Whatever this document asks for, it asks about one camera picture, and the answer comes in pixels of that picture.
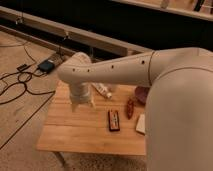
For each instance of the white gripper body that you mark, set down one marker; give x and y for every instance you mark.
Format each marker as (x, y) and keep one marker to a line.
(80, 94)

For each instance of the black whiteboard eraser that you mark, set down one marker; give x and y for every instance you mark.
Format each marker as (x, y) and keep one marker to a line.
(113, 120)

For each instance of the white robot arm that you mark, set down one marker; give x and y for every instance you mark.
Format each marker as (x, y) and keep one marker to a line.
(179, 106)

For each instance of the white plastic bottle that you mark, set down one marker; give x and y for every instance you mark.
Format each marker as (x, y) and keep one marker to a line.
(102, 90)

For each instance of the wooden table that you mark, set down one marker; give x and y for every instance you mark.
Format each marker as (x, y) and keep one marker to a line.
(87, 130)

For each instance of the black power adapter box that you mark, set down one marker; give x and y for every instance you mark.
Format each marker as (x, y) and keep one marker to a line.
(46, 66)

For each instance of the brown oblong snack item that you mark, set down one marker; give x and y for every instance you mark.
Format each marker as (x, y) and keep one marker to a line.
(129, 108)

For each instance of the dark red bowl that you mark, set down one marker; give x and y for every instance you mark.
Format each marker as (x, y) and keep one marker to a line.
(141, 94)

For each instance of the small black plug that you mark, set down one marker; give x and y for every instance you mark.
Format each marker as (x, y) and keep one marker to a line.
(22, 67)

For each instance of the white sponge block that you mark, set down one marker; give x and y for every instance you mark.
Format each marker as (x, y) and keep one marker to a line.
(140, 126)

